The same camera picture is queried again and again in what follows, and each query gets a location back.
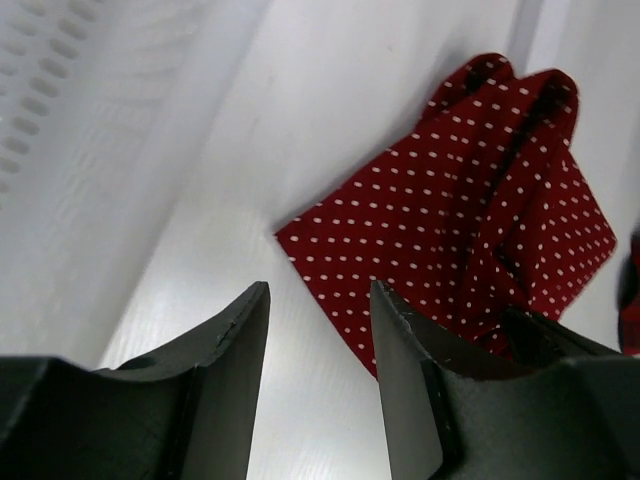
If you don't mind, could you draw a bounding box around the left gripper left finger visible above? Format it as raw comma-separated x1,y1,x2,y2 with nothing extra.
1,282,270,479

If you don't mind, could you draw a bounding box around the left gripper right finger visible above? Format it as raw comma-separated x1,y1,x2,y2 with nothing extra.
370,281,639,479

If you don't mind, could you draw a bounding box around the red polka dot skirt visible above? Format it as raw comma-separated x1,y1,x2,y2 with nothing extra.
276,53,616,373

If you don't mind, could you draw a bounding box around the white plastic basket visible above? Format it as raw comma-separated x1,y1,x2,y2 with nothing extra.
0,0,281,281

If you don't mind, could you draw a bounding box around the red black plaid shirt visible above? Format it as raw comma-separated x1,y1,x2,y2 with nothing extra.
617,230,639,356

